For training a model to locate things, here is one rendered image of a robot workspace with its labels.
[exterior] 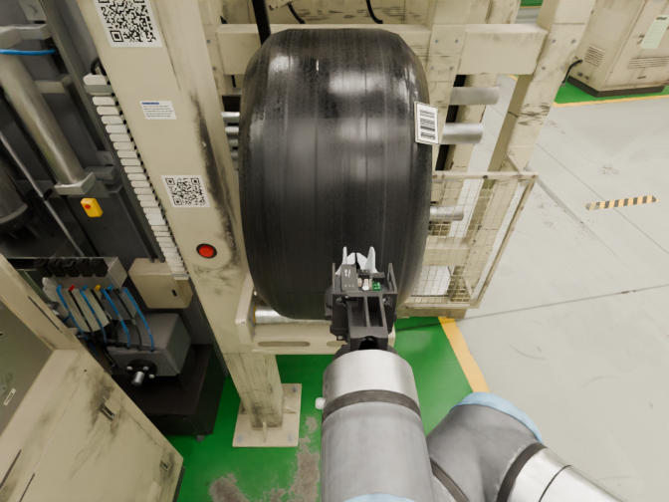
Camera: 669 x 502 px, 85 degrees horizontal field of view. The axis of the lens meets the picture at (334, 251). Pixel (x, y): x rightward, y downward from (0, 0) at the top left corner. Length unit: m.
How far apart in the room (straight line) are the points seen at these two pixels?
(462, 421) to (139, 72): 0.65
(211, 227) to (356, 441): 0.60
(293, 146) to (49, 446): 0.78
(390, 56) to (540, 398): 1.69
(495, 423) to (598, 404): 1.68
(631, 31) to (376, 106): 4.71
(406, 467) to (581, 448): 1.70
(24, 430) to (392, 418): 0.78
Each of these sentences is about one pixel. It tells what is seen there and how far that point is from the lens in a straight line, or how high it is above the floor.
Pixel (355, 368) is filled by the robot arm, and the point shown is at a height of 1.33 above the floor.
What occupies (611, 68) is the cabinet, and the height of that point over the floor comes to 0.32.
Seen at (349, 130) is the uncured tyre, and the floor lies 1.40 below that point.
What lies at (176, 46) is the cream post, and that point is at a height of 1.47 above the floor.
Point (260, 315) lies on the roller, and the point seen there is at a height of 0.92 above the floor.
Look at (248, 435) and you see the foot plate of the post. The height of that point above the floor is 0.01.
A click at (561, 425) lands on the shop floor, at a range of 1.99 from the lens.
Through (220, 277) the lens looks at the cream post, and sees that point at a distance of 0.92.
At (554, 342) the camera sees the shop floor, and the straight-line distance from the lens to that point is 2.22.
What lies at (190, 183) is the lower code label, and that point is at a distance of 0.75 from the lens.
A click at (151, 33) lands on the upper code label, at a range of 0.65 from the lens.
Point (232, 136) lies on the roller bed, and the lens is 1.17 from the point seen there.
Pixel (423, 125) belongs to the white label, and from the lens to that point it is 0.56.
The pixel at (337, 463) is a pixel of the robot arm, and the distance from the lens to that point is 0.32.
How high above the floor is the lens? 1.63
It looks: 44 degrees down
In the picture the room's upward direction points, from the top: straight up
